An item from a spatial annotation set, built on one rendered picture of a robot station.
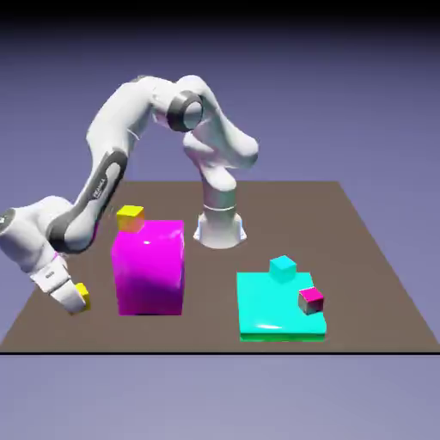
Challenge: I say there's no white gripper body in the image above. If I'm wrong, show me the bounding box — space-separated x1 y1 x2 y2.
49 278 87 316

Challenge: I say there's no small yellow cube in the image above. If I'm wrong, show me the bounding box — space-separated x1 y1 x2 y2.
75 282 92 313
116 205 146 234

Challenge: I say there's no small cyan cube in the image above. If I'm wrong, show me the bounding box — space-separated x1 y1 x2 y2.
268 254 297 284

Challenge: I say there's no small magenta cube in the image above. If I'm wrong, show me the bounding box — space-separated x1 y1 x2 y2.
297 287 325 316

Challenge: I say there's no large magenta box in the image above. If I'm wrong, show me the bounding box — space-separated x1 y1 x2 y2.
110 219 186 316

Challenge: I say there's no large cyan box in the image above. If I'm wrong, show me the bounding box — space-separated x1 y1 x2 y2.
235 272 327 343

